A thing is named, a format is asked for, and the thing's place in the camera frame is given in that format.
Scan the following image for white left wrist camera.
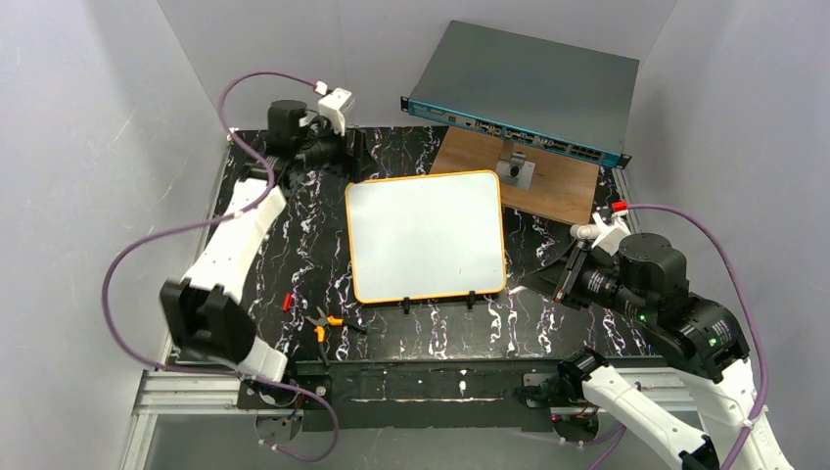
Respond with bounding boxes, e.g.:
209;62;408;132
314;80;354;137

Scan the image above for metal bracket on board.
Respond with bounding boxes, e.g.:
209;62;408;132
495;140;535;190

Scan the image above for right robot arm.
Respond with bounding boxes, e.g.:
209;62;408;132
516;233;789;469

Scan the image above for white and green pipe fitting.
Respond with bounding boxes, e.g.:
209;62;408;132
570;224;602;240

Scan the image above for grey network switch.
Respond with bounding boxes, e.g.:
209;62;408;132
400;20;639;168

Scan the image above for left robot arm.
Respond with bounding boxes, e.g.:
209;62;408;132
160;89;368;382

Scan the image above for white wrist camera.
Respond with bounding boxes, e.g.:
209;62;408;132
590;201;631;257
314;80;354;137

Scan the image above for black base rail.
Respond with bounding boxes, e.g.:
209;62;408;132
233;357;618;435

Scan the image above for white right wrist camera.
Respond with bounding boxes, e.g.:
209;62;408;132
590;201;631;257

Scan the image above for orange framed whiteboard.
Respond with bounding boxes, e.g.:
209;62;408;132
345;170;507;304

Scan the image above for aluminium frame rail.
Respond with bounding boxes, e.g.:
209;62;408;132
119;369;737;470

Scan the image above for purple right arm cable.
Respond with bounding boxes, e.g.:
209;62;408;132
586;203;769;470

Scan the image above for orange handled pliers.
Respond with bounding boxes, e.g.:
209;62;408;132
304;307;368;368

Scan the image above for red marker cap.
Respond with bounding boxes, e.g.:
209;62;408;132
281;293;293;312

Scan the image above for wooden board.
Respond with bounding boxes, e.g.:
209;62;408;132
431;127;599;224

